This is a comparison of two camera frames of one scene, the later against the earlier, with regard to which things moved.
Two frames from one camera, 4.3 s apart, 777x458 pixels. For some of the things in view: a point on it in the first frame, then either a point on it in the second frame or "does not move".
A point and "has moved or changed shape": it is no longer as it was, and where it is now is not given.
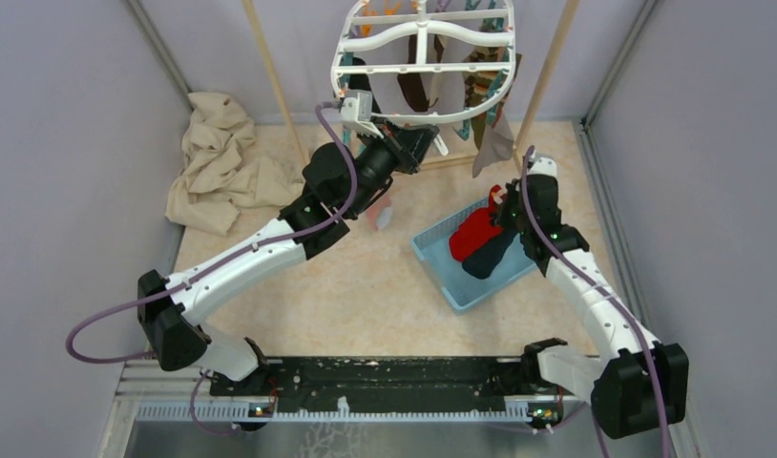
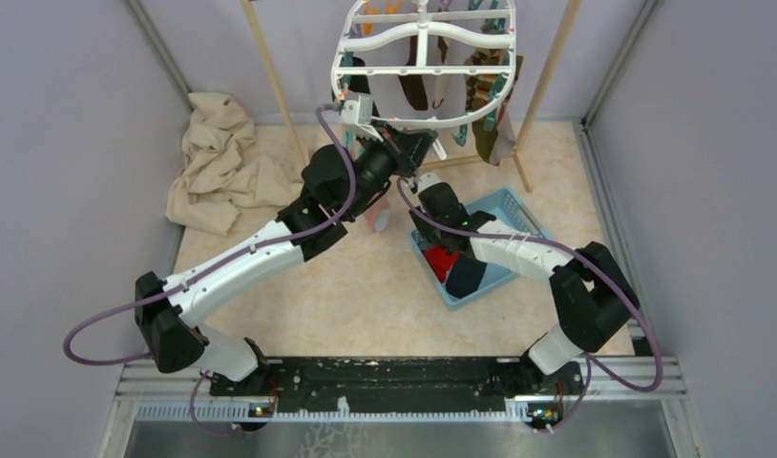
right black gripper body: (521, 221) to (436, 233)
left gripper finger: (387, 128) does not move
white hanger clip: (441, 145) does not move
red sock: (477, 228) has moved or changed shape
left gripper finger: (414, 142) does not move
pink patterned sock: (380, 213) does not move
